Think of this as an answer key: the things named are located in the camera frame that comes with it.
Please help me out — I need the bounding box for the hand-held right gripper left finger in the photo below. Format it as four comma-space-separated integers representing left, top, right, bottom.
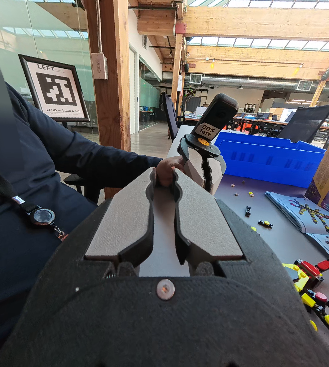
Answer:
85, 167, 156, 268

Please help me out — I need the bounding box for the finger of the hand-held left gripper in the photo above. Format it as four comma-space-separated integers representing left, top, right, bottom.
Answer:
185, 150, 208, 188
207, 156, 225, 194

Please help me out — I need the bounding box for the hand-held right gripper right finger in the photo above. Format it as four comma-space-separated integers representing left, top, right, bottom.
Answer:
173, 168, 244, 267

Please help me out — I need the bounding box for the person's left forearm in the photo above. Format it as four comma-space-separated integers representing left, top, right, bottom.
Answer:
38, 115, 164, 190

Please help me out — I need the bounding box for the yellow red lego spider model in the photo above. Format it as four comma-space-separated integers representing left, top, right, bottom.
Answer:
251, 226, 329, 352

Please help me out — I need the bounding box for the person's left hand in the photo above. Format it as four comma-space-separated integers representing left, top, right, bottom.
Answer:
156, 156, 186, 188

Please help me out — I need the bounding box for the blue plastic bin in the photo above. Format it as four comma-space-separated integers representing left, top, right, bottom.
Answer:
214, 131, 326, 188

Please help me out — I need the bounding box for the person's black office chair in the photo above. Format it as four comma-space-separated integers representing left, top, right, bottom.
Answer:
64, 173, 103, 204

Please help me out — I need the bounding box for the black mesh office chair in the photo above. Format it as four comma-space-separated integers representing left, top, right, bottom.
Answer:
278, 103, 329, 144

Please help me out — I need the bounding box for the closed spider instruction booklet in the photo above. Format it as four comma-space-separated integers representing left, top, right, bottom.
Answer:
265, 191, 329, 233

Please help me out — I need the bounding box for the person's dark blue torso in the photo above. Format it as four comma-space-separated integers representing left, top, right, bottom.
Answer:
0, 82, 116, 356

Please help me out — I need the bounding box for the black framed tag sign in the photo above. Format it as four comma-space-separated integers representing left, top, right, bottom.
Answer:
18, 54, 91, 129

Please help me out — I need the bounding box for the metal air duct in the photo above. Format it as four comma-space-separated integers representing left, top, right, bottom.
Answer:
162, 71, 329, 96

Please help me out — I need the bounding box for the black badge reel lanyard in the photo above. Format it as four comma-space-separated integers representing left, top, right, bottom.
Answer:
0, 171, 69, 242

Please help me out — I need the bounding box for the wooden support post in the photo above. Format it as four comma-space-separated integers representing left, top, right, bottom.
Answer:
84, 0, 132, 199

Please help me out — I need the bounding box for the grey wall switch box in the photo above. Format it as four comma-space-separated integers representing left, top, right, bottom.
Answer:
91, 53, 108, 80

